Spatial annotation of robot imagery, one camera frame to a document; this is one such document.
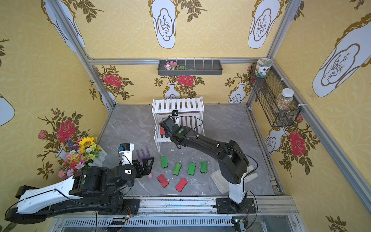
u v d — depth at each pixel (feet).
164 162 2.93
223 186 2.64
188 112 2.68
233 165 1.54
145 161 1.89
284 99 2.13
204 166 2.86
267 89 3.23
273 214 2.35
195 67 3.01
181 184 2.70
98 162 2.75
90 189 1.42
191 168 2.81
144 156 3.05
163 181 2.69
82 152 2.51
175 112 2.45
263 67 2.80
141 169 1.89
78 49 2.81
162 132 2.87
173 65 2.90
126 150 1.83
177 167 2.84
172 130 2.11
